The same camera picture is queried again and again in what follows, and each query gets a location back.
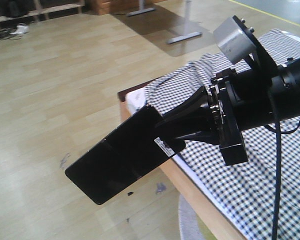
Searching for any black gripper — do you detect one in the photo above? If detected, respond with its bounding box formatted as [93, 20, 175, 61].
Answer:
[155, 68, 273, 166]

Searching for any black foldable phone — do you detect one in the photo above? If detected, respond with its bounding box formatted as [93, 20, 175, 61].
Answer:
[65, 105, 186, 205]

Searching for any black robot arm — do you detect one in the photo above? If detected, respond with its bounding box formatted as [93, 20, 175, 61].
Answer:
[155, 58, 300, 166]

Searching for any checkered bed sheet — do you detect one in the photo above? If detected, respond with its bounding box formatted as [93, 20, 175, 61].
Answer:
[142, 28, 300, 240]

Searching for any grey desk leg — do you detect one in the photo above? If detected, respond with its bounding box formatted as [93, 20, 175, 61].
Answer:
[166, 0, 202, 45]

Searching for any wooden low shelf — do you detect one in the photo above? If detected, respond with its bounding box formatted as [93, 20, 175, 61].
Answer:
[0, 0, 86, 23]

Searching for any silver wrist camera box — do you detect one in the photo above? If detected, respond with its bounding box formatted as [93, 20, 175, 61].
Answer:
[213, 17, 255, 65]

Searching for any black camera bracket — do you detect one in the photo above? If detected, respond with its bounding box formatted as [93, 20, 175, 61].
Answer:
[232, 15, 278, 78]

